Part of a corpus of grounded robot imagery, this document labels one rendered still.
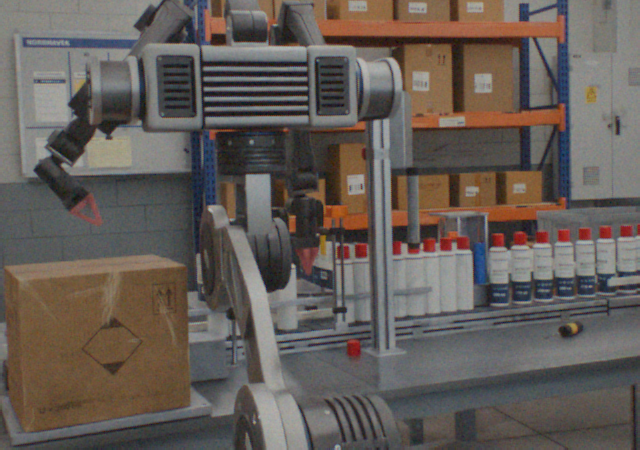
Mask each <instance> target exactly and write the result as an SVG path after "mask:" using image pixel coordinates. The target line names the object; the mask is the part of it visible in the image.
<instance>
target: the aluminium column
mask: <svg viewBox="0 0 640 450"><path fill-rule="evenodd" d="M365 137H366V149H381V148H385V149H388V148H390V143H389V119H385V120H376V121H365ZM366 173H367V209H368V246H369V282H370V319H371V347H372V348H371V349H372V350H374V351H377V352H379V353H380V352H388V351H395V349H394V348H395V335H394V297H393V258H392V220H391V181H390V159H388V158H386V156H385V159H368V160H366Z"/></svg>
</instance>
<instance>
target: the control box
mask: <svg viewBox="0 0 640 450"><path fill-rule="evenodd" d="M389 143H390V148H388V149H389V158H388V159H390V168H405V167H411V166H412V125H411V96H410V95H409V94H408V93H406V92H405V91H403V90H402V94H401V102H400V106H399V109H398V112H397V113H396V115H395V116H394V117H393V118H391V119H389Z"/></svg>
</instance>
